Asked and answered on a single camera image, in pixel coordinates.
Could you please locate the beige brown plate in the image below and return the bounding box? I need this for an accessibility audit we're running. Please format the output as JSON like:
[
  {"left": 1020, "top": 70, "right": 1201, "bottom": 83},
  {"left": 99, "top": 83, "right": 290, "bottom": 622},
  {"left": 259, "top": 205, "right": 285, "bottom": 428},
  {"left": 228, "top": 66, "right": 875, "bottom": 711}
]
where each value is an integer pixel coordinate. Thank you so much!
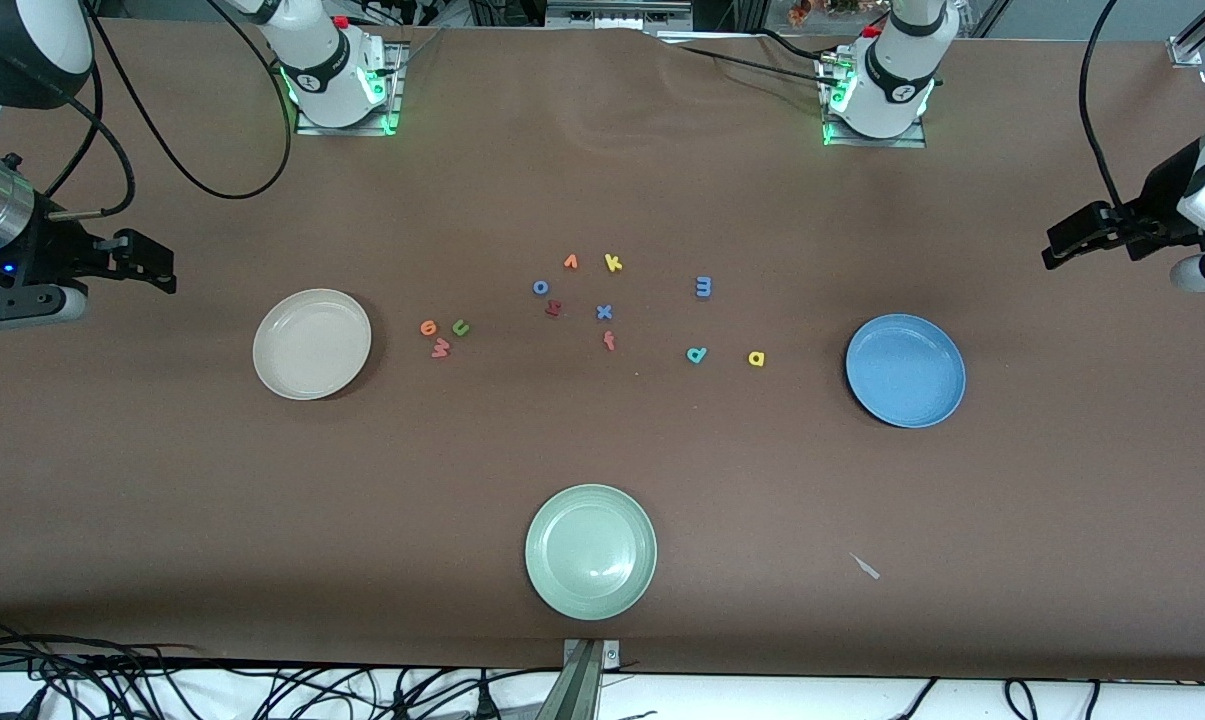
[{"left": 253, "top": 289, "right": 373, "bottom": 401}]

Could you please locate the blue plate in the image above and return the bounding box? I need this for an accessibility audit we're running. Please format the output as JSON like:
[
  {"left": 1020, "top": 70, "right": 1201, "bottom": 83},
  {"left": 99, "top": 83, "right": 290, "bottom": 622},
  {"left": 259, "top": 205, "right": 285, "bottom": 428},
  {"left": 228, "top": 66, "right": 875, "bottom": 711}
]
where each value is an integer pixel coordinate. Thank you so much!
[{"left": 845, "top": 314, "right": 967, "bottom": 429}]

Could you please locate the brown table cover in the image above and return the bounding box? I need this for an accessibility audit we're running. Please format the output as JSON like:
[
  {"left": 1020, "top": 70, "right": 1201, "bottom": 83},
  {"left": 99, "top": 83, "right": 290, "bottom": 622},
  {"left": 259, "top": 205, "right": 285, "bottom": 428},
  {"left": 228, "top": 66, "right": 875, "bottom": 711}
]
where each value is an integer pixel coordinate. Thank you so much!
[{"left": 0, "top": 18, "right": 1205, "bottom": 683}]

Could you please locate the grey metal box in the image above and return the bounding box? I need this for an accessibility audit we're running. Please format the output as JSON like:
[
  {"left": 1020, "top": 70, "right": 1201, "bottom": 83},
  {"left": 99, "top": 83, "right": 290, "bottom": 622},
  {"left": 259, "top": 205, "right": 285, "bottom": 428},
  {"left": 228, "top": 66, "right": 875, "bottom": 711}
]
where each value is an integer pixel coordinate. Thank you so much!
[{"left": 545, "top": 0, "right": 695, "bottom": 31}]

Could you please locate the pale green plate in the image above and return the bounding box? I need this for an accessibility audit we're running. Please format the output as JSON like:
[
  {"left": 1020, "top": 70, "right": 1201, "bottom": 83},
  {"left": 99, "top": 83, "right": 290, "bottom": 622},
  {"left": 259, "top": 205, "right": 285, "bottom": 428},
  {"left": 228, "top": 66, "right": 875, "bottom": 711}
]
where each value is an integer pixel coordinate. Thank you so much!
[{"left": 525, "top": 484, "right": 658, "bottom": 621}]

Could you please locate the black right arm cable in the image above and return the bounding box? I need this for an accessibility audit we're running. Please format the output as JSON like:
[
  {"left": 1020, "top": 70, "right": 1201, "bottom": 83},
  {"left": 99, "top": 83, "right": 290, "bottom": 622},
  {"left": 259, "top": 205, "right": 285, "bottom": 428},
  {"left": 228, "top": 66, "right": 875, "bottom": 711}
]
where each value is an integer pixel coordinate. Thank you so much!
[{"left": 0, "top": 0, "right": 295, "bottom": 217}]

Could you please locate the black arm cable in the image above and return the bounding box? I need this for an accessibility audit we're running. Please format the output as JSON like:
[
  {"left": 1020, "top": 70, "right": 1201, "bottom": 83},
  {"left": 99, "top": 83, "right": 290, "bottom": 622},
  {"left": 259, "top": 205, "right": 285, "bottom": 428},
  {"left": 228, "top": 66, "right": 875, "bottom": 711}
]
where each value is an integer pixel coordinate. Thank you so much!
[
  {"left": 1079, "top": 0, "right": 1148, "bottom": 216},
  {"left": 0, "top": 0, "right": 295, "bottom": 217}
]

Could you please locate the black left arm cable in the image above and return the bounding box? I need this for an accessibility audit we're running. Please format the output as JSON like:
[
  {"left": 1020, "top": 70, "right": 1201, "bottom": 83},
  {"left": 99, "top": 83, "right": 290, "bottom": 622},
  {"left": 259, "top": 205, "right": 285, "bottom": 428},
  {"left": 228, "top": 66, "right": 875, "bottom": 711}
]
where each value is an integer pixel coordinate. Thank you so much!
[{"left": 1079, "top": 0, "right": 1148, "bottom": 216}]

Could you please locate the aluminium frame corner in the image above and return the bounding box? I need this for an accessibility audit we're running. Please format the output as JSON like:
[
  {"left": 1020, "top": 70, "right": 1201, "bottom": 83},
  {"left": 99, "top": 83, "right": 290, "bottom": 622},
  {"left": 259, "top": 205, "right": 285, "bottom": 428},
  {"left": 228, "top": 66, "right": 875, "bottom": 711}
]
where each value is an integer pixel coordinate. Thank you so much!
[{"left": 1167, "top": 0, "right": 1205, "bottom": 68}]

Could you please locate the black table cable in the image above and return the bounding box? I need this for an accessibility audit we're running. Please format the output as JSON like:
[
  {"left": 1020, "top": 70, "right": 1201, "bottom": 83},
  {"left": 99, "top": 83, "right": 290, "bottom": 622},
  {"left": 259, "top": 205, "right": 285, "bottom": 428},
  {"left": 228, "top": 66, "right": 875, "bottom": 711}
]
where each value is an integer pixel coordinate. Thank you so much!
[{"left": 652, "top": 30, "right": 833, "bottom": 86}]

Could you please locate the black cable bundle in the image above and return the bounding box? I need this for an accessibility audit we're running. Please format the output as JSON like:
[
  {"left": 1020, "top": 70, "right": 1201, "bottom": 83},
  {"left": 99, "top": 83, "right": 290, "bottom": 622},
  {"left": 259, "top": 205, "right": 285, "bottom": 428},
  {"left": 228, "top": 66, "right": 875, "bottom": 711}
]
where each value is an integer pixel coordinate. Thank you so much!
[{"left": 0, "top": 615, "right": 563, "bottom": 720}]

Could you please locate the aluminium camera stand profile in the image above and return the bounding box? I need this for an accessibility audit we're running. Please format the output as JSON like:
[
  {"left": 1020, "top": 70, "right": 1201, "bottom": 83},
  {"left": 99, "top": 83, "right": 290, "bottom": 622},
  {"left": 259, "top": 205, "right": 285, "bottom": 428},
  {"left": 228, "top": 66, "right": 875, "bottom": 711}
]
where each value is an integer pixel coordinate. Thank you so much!
[{"left": 535, "top": 638, "right": 622, "bottom": 720}]

